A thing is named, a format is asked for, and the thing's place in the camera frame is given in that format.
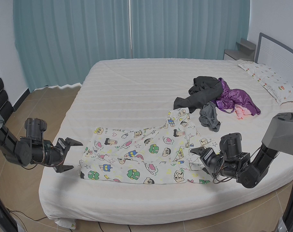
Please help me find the grey bedside table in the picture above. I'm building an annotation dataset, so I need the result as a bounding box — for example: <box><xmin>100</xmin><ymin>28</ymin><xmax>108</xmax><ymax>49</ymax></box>
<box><xmin>224</xmin><ymin>38</ymin><xmax>256</xmax><ymax>62</ymax></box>

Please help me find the black garment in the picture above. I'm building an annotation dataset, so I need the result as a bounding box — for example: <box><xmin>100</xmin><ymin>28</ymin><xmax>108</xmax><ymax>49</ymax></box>
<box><xmin>174</xmin><ymin>76</ymin><xmax>225</xmax><ymax>114</ymax></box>

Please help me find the purple satin garment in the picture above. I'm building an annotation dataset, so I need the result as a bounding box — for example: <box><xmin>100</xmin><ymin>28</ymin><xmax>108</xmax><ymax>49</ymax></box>
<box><xmin>215</xmin><ymin>77</ymin><xmax>261</xmax><ymax>116</ymax></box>

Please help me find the white printed pillow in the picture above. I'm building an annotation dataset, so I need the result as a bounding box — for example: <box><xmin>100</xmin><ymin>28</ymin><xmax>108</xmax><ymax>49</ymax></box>
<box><xmin>237</xmin><ymin>62</ymin><xmax>293</xmax><ymax>105</ymax></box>

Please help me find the grey garment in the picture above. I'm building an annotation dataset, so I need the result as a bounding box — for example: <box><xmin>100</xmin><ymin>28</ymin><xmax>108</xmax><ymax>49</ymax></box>
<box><xmin>198</xmin><ymin>101</ymin><xmax>221</xmax><ymax>132</ymax></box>

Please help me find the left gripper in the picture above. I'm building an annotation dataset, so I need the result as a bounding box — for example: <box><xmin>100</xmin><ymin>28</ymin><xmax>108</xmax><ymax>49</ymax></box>
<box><xmin>43</xmin><ymin>137</ymin><xmax>84</xmax><ymax>174</ymax></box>

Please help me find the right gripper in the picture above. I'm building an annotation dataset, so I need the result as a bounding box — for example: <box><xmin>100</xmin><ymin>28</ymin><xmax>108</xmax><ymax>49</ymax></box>
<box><xmin>189</xmin><ymin>147</ymin><xmax>226</xmax><ymax>179</ymax></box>

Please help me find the bed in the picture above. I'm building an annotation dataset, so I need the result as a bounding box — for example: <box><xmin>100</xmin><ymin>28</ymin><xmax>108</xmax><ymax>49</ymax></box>
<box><xmin>39</xmin><ymin>32</ymin><xmax>293</xmax><ymax>228</ymax></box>

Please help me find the white printed pyjama top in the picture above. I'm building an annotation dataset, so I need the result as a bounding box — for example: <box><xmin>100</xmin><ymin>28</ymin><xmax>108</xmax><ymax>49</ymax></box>
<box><xmin>78</xmin><ymin>107</ymin><xmax>220</xmax><ymax>185</ymax></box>

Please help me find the black chest of drawers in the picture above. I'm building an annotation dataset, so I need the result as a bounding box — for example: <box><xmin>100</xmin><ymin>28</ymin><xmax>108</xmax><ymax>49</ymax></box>
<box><xmin>0</xmin><ymin>77</ymin><xmax>15</xmax><ymax>123</ymax></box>

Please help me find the blue-green curtain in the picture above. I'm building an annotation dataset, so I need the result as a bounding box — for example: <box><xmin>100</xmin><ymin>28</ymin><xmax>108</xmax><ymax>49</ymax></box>
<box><xmin>13</xmin><ymin>0</ymin><xmax>132</xmax><ymax>91</ymax></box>
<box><xmin>131</xmin><ymin>0</ymin><xmax>251</xmax><ymax>60</ymax></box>

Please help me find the pink garment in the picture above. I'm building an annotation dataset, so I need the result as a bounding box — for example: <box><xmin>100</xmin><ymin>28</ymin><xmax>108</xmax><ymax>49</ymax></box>
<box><xmin>234</xmin><ymin>106</ymin><xmax>252</xmax><ymax>120</ymax></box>

